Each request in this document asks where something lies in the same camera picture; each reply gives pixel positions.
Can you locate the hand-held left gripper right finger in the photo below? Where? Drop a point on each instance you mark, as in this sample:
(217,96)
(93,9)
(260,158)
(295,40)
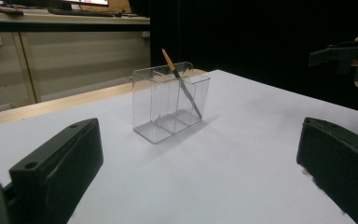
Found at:
(341,168)

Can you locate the black curtain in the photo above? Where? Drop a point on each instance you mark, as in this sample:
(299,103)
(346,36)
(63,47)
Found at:
(245,37)

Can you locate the computer monitor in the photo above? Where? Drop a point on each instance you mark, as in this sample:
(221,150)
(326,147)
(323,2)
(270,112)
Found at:
(87,2)

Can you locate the black keyboard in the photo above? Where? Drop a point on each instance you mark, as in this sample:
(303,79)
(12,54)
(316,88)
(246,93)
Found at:
(80,13)

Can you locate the black pencil with orange end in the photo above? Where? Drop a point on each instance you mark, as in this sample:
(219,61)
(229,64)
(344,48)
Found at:
(168,61)

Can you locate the dark brown tool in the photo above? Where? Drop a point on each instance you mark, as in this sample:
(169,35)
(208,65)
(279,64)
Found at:
(0,8)

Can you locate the white table cover sheet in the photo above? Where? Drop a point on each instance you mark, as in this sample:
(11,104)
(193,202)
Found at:
(230,161)

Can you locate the clear plastic organizer box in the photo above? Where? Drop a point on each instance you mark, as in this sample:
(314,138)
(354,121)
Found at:
(164,124)

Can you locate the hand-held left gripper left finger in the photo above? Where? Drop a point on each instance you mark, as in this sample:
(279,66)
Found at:
(59,174)

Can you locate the beige workbench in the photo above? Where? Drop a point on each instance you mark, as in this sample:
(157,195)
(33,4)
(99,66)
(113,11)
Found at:
(28,18)

